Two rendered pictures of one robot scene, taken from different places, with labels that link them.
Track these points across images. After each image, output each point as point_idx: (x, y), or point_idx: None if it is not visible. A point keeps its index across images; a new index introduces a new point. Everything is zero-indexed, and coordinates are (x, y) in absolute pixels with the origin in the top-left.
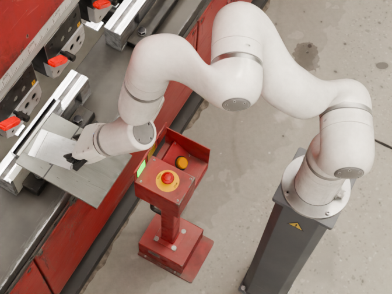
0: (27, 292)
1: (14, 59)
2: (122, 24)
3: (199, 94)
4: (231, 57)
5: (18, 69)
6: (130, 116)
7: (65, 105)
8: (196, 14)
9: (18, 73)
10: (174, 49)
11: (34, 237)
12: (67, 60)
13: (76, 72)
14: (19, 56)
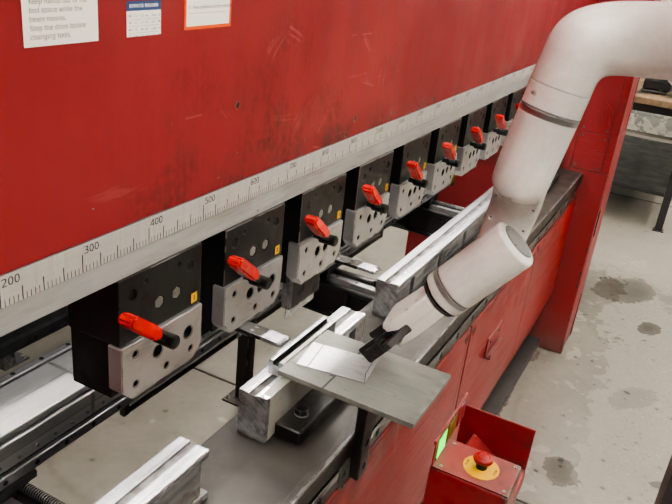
0: None
1: (338, 136)
2: (399, 278)
3: (664, 58)
4: None
5: (335, 162)
6: (524, 167)
7: (340, 334)
8: (474, 306)
9: (333, 171)
10: (621, 3)
11: (295, 495)
12: (368, 232)
13: (349, 308)
14: (342, 141)
